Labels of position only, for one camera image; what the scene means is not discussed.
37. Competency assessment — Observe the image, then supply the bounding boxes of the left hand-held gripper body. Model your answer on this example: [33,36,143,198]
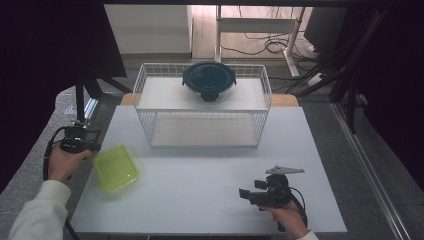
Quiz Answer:
[59,119,92,155]

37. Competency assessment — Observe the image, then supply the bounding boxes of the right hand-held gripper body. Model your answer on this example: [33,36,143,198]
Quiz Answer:
[249,165,306,208]

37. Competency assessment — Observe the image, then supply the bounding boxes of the green transparent rectangular container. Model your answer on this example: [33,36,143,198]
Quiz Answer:
[92,144,141,194]

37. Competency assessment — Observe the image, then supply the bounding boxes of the white wire shelf rack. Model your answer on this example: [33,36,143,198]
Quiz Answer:
[132,62,273,149]

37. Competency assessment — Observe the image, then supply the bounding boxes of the round dark blue lidded container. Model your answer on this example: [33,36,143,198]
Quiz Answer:
[181,60,238,103]

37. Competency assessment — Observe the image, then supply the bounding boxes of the person's left hand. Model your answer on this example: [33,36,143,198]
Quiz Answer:
[47,142,93,184]

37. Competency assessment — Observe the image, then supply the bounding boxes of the person's right hand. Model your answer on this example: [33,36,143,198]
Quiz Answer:
[259,200,310,240]

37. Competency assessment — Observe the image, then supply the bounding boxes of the black tripod stand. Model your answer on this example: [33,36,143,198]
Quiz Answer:
[74,69,133,122]

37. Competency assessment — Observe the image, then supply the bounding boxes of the dark curtain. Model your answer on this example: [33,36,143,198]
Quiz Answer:
[346,0,424,193]
[0,0,128,195]

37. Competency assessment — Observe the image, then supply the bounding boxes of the wooden table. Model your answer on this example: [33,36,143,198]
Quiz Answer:
[120,92,300,108]

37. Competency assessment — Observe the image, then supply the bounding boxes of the white cabinet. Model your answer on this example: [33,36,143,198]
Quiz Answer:
[103,4,194,56]

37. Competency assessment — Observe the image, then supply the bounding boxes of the black metal stand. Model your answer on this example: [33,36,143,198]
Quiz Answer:
[285,9,392,135]

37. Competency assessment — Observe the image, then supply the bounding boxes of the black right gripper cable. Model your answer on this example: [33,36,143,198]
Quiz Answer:
[277,186,309,233]

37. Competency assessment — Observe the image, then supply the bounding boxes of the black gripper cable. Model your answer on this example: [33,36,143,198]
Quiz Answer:
[42,125,81,240]
[277,186,309,233]

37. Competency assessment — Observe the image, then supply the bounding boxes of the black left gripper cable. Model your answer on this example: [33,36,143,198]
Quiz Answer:
[42,125,81,240]

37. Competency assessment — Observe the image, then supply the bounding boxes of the aluminium rail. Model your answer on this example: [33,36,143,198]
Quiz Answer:
[330,101,415,240]

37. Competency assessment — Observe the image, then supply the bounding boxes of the black floor cables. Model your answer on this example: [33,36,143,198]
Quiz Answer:
[220,5,323,58]

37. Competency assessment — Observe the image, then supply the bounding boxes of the white metal desk frame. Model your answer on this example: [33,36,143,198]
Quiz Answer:
[214,4,307,79]

